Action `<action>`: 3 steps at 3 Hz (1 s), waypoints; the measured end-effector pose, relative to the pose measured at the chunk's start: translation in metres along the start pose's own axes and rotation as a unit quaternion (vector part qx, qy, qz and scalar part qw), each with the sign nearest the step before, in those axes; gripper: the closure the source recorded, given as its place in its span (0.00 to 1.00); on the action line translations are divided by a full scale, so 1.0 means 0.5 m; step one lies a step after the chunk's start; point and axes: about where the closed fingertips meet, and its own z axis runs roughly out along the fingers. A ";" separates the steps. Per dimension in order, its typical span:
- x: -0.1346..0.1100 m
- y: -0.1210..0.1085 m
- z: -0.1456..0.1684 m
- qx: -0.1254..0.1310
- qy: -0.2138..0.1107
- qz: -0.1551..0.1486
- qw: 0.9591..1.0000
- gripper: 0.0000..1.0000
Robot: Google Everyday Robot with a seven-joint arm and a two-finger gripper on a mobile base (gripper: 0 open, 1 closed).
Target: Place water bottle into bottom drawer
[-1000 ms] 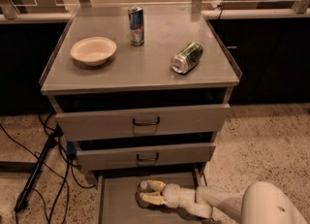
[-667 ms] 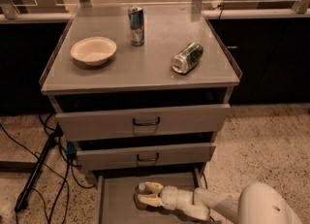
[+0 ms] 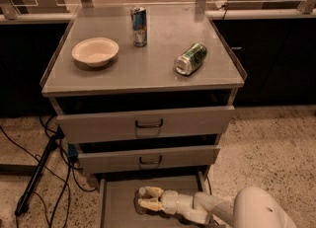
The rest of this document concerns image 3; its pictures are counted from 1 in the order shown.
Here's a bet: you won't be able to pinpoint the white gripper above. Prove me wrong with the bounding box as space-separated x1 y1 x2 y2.
137 187 194 220

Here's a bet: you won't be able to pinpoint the clear plastic water bottle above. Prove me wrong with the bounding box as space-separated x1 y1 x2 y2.
133 187 153 215

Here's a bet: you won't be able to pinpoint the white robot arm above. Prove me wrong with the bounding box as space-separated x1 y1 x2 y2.
134 187 297 228

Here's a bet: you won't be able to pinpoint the grey bottom drawer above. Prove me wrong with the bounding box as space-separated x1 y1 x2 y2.
97 168 225 228

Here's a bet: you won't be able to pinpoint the grey drawer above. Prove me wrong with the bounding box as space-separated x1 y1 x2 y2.
57 106 234 144
78 145 219 174
97 168 225 228

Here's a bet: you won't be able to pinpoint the grey middle drawer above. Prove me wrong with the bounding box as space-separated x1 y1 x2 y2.
78 145 219 174

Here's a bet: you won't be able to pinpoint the grey top drawer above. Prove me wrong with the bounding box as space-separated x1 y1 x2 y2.
57 106 234 144

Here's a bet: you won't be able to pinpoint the grey drawer cabinet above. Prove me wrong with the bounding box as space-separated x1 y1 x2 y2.
39 3 248 187

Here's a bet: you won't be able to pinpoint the blue box under cabinet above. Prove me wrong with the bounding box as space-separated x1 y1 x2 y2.
67 144 78 158

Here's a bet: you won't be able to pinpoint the black bar on floor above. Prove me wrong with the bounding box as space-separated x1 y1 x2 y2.
15 135 57 217

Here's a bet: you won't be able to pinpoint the green soda can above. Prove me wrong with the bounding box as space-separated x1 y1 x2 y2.
174 42 207 76

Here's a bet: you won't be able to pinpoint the white bowl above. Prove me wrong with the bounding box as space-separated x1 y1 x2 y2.
71 38 119 67

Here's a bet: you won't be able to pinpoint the blue silver energy drink can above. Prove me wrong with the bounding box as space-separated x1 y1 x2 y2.
130 6 147 46

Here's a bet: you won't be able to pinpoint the black middle drawer handle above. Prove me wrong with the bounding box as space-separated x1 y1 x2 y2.
139 155 162 165

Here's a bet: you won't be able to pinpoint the black drawer handle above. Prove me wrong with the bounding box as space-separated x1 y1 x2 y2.
139 155 162 165
134 118 164 129

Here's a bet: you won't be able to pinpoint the black top drawer handle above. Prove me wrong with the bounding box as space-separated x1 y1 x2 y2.
134 118 164 129

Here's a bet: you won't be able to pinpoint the black floor cables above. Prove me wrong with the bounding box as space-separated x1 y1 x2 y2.
0 114 99 228

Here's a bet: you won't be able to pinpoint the far left metal bracket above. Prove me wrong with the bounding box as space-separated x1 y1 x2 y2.
0 0 19 20

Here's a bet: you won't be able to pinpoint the metal bracket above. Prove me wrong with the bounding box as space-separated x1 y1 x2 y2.
297 0 316 14
0 0 19 20

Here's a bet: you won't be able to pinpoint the far right metal bracket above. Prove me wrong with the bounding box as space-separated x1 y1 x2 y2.
297 0 316 14

